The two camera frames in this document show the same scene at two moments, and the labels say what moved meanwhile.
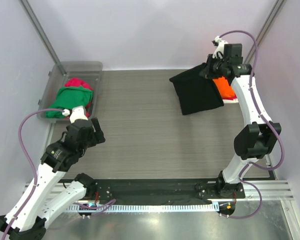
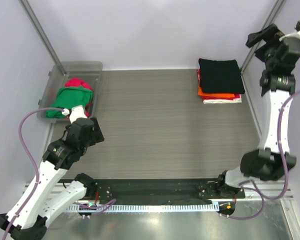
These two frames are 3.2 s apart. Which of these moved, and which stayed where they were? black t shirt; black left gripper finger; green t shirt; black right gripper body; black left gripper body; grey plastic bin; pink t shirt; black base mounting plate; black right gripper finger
Moved: black right gripper body; black t shirt; black right gripper finger
Stayed: black left gripper body; black base mounting plate; black left gripper finger; green t shirt; grey plastic bin; pink t shirt
